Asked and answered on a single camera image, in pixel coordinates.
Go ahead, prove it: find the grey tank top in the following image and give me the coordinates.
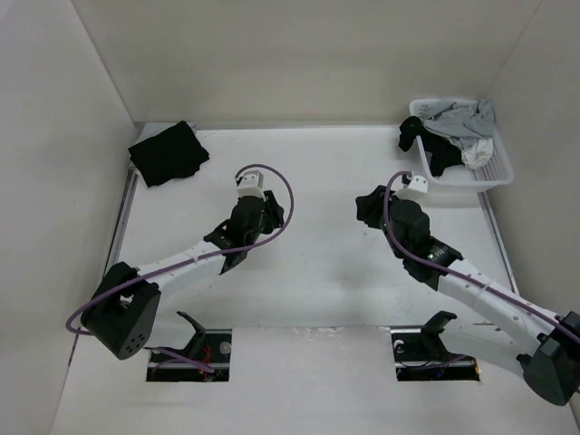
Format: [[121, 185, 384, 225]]
[[420, 99, 495, 150]]

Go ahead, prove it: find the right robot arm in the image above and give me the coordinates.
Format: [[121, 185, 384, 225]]
[[355, 185, 579, 406]]

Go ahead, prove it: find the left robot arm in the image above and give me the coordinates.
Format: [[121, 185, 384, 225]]
[[81, 190, 285, 362]]

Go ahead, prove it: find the black tank top in basket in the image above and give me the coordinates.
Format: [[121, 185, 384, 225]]
[[399, 116, 464, 177]]

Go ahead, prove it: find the white tank top in basket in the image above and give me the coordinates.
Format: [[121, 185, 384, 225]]
[[461, 138, 494, 170]]

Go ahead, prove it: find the folded black tank top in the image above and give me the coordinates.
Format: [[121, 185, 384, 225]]
[[128, 121, 210, 188]]

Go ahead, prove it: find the white plastic basket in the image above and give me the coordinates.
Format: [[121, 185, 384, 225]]
[[415, 125, 514, 193]]

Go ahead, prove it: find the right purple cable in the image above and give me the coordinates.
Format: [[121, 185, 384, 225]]
[[383, 169, 580, 345]]

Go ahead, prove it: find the purple cable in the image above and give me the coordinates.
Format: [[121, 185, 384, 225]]
[[66, 163, 295, 335], [383, 169, 580, 345]]

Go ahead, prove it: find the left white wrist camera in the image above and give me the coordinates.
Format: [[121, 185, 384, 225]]
[[236, 169, 266, 200]]

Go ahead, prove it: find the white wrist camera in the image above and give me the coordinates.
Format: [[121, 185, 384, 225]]
[[236, 169, 266, 200], [402, 172, 429, 195]]

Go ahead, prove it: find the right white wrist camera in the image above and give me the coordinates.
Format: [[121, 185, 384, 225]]
[[402, 172, 429, 195]]

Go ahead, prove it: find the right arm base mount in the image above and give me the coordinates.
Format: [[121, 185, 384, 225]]
[[391, 311, 479, 382]]

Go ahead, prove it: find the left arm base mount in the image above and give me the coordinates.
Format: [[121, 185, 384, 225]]
[[146, 312, 233, 382]]

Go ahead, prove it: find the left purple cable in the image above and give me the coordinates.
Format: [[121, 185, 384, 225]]
[[66, 163, 295, 335]]

